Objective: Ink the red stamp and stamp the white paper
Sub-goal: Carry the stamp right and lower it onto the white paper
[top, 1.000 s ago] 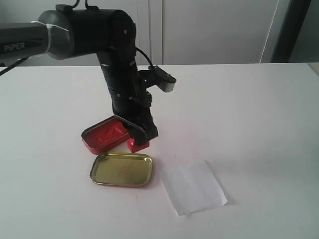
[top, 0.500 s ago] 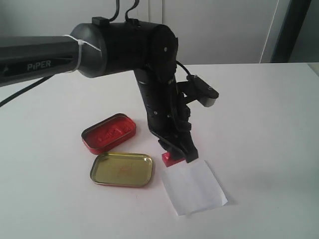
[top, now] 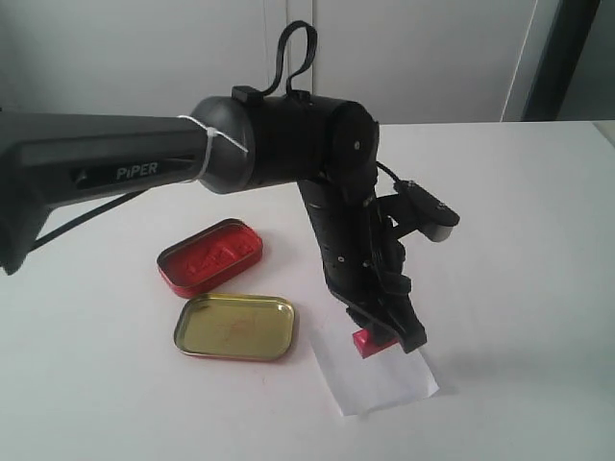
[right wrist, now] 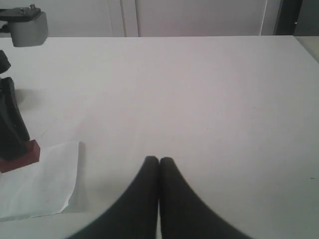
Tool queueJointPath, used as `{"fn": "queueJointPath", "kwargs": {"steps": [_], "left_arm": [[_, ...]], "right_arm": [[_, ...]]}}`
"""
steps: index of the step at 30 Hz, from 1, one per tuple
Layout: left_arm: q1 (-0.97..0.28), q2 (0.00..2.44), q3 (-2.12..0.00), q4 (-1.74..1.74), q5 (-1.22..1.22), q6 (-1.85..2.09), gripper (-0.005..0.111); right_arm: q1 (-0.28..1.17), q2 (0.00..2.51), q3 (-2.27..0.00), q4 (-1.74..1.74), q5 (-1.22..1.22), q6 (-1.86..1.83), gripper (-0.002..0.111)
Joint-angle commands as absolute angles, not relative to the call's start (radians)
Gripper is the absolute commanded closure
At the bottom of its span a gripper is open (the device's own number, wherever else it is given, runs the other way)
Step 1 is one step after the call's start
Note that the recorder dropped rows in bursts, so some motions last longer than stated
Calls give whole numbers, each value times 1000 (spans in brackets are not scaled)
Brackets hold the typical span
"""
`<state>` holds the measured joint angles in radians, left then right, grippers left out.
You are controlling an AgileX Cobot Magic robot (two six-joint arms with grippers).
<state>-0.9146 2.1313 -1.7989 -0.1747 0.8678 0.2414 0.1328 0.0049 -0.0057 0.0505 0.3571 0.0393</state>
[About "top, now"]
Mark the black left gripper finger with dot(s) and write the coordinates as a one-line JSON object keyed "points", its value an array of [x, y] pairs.
{"points": [[403, 321]]}

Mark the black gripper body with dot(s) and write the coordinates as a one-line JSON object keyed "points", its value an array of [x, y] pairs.
{"points": [[362, 260]]}

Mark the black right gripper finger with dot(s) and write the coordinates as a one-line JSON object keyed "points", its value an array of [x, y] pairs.
{"points": [[379, 326]]}

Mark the red stamp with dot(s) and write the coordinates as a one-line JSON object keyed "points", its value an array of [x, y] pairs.
{"points": [[367, 346]]}

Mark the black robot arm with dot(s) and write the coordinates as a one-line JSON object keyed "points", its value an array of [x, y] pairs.
{"points": [[327, 146]]}

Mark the red ink pad tin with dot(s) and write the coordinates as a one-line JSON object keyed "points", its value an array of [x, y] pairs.
{"points": [[209, 258]]}

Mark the white paper sheet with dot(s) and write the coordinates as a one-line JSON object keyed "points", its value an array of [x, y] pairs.
{"points": [[359, 386]]}

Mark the gold tin lid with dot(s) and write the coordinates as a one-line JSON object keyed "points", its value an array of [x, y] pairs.
{"points": [[236, 327]]}

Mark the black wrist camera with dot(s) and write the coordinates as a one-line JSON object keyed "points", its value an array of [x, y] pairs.
{"points": [[412, 208]]}

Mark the dark door frame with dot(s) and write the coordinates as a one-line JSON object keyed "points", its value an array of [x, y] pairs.
{"points": [[571, 26]]}

